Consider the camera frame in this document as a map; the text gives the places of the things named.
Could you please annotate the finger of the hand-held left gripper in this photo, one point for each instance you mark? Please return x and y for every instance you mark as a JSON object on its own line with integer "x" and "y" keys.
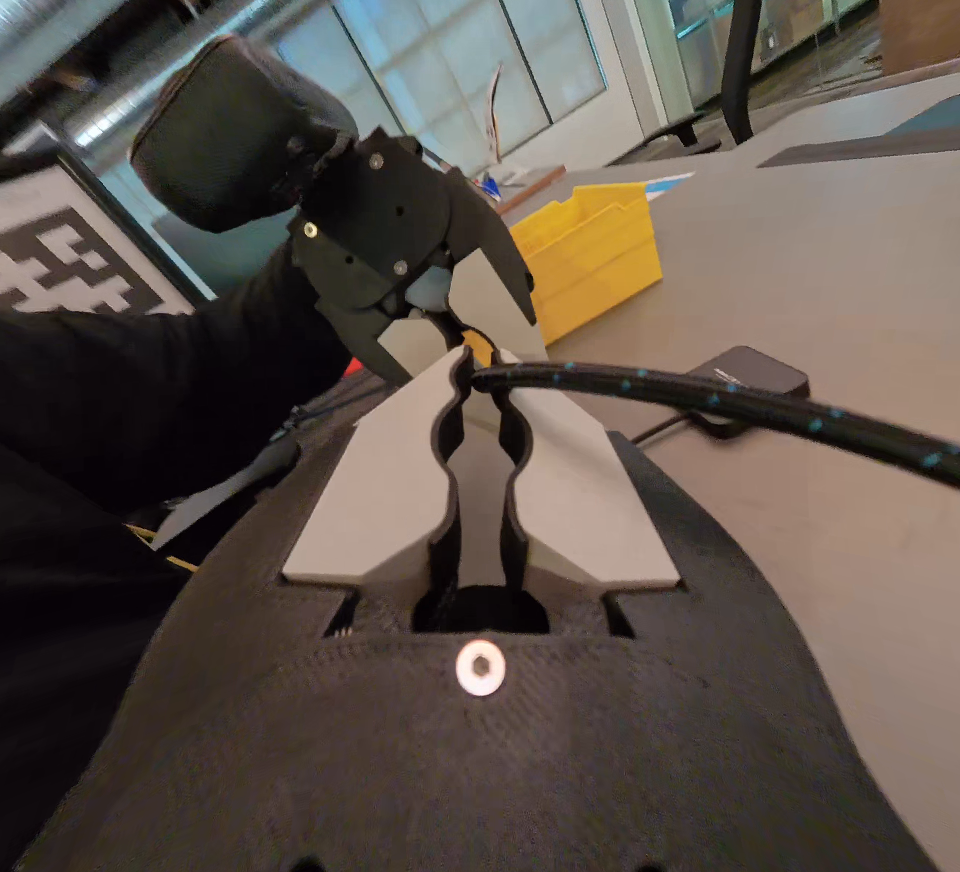
{"x": 491, "y": 302}
{"x": 416, "y": 350}

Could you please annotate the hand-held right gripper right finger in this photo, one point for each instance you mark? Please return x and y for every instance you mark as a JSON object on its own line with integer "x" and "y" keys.
{"x": 585, "y": 504}

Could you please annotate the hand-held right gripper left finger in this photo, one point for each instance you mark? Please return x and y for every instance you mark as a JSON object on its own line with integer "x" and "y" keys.
{"x": 375, "y": 504}

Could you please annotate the yellow plastic bin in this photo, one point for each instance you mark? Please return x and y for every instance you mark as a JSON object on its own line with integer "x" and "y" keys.
{"x": 600, "y": 249}

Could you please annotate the black adapter hub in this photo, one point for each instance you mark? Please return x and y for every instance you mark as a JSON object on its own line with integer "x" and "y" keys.
{"x": 757, "y": 369}

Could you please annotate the person's left forearm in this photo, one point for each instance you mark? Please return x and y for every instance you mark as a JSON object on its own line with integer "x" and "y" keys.
{"x": 150, "y": 392}

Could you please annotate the wooden table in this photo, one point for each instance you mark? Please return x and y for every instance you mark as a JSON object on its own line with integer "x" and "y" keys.
{"x": 532, "y": 185}

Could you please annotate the white curved holder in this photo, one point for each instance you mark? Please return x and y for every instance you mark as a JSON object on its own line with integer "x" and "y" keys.
{"x": 493, "y": 114}

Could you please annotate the blue paper sheet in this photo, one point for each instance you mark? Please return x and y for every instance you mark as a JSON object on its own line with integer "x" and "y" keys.
{"x": 667, "y": 185}

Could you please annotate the framed marker sign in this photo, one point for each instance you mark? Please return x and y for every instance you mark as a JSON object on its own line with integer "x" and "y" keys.
{"x": 45, "y": 264}

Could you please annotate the person's black clothing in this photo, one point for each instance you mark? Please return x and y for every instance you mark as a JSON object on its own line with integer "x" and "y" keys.
{"x": 60, "y": 662}

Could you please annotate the black office chair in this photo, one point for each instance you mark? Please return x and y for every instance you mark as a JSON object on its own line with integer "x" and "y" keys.
{"x": 750, "y": 46}

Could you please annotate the frosted window wall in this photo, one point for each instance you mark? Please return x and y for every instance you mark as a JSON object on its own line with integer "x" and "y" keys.
{"x": 450, "y": 24}

